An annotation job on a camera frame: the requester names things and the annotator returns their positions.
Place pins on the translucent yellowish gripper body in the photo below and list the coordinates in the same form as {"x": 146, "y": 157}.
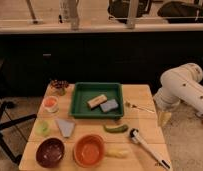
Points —
{"x": 163, "y": 118}

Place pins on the yellow banana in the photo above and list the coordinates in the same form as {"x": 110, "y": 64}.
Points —
{"x": 118, "y": 153}

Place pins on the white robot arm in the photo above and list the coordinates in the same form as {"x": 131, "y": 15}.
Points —
{"x": 179, "y": 84}

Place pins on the orange bowl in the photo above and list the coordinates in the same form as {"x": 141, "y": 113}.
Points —
{"x": 89, "y": 151}

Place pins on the purple bowl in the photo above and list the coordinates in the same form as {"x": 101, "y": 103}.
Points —
{"x": 50, "y": 152}

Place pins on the metal fork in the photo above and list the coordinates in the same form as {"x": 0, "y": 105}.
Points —
{"x": 128, "y": 104}

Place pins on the green cucumber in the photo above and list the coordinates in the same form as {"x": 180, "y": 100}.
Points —
{"x": 119, "y": 129}

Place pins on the blue sponge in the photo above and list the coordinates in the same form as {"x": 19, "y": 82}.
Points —
{"x": 109, "y": 105}

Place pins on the tan wooden block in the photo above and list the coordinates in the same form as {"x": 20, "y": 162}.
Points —
{"x": 97, "y": 101}

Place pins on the green plastic tray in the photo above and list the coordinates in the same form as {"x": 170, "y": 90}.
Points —
{"x": 85, "y": 91}

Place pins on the wooden table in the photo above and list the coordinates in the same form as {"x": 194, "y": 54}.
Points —
{"x": 138, "y": 158}

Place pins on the grey triangular cloth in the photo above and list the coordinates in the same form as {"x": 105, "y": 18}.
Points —
{"x": 66, "y": 127}

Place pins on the dark grapes bunch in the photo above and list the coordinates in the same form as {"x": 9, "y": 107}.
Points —
{"x": 59, "y": 86}

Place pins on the white cup orange content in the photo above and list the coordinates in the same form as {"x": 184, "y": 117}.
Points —
{"x": 50, "y": 104}

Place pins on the light green cup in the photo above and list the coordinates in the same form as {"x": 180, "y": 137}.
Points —
{"x": 42, "y": 128}

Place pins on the black office chair base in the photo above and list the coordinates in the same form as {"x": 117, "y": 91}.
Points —
{"x": 8, "y": 124}

